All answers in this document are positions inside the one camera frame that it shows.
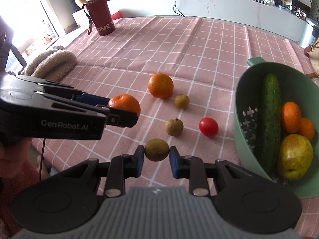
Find beige monogram handbag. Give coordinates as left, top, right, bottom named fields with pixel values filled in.
left=304, top=38, right=319, bottom=78

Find brown longan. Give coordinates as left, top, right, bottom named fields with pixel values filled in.
left=165, top=118, right=184, bottom=136
left=144, top=139, right=170, bottom=161
left=174, top=94, right=190, bottom=109

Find orange mandarin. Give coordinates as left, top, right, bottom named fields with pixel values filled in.
left=148, top=73, right=174, bottom=99
left=108, top=94, right=141, bottom=117
left=281, top=101, right=302, bottom=134
left=298, top=117, right=315, bottom=141

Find yellow-green pear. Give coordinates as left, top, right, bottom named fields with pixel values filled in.
left=277, top=134, right=314, bottom=182

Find green plastic colander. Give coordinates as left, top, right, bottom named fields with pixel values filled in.
left=234, top=57, right=318, bottom=199

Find green cucumber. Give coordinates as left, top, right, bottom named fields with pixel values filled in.
left=254, top=73, right=281, bottom=176

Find red TIME bottle sleeve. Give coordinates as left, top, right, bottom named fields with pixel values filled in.
left=82, top=0, right=116, bottom=36

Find silver pedal trash bin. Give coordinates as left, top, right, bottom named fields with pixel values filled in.
left=299, top=17, right=319, bottom=49

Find red cherry tomato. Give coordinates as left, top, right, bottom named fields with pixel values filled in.
left=198, top=117, right=219, bottom=137

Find beige fuzzy cloth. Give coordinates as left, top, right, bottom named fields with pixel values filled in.
left=22, top=45, right=77, bottom=83

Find pink checkered tablecloth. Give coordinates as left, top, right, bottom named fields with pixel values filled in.
left=31, top=15, right=319, bottom=237

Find white marble TV cabinet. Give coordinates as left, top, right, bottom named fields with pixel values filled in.
left=72, top=0, right=310, bottom=43

